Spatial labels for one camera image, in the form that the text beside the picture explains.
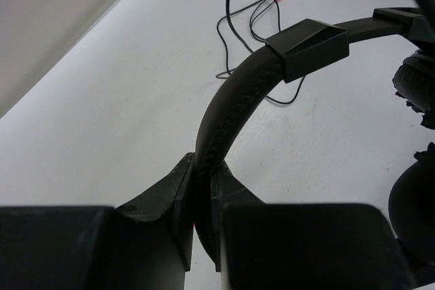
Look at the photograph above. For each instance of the black over-ear headphones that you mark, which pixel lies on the black over-ear headphones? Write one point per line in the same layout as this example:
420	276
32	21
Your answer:
302	49

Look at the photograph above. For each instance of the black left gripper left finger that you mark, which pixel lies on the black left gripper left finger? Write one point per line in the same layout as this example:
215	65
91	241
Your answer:
145	243

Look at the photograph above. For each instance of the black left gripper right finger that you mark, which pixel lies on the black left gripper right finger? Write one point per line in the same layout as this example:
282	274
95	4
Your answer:
301	246

